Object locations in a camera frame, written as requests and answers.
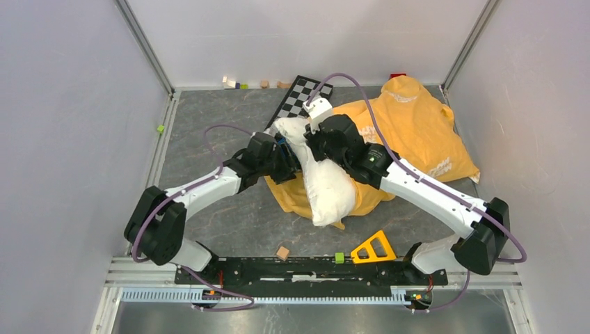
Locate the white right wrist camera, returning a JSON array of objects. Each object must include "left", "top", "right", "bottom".
[{"left": 303, "top": 97, "right": 333, "bottom": 133}]

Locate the blue yellow pillowcase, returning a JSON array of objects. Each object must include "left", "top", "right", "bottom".
[{"left": 265, "top": 76, "right": 481, "bottom": 220}]

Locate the white slotted cable duct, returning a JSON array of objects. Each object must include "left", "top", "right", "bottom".
[{"left": 120, "top": 287, "right": 410, "bottom": 306}]

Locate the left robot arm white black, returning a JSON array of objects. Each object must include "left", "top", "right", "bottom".
[{"left": 124, "top": 132, "right": 301, "bottom": 284}]

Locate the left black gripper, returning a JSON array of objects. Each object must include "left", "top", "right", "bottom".
[{"left": 257, "top": 141, "right": 308, "bottom": 185}]

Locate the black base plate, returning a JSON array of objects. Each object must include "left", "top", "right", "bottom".
[{"left": 198, "top": 257, "right": 448, "bottom": 299}]

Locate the tan wooden cube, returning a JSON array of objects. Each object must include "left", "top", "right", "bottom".
[{"left": 276, "top": 246, "right": 290, "bottom": 261}]

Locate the red blue block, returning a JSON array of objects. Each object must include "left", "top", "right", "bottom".
[{"left": 389, "top": 72, "right": 407, "bottom": 79}]

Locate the white wooden block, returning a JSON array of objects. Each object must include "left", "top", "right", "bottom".
[{"left": 222, "top": 76, "right": 236, "bottom": 89}]

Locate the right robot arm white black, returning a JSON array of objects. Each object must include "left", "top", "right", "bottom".
[{"left": 304, "top": 115, "right": 509, "bottom": 284}]

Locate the black white checkerboard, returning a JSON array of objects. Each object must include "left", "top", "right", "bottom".
[{"left": 265, "top": 75, "right": 320, "bottom": 129}]

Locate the yellow plastic triangle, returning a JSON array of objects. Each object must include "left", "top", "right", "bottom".
[{"left": 351, "top": 230, "right": 397, "bottom": 264}]

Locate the white pillow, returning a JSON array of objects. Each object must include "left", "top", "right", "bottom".
[{"left": 271, "top": 118, "right": 356, "bottom": 230}]

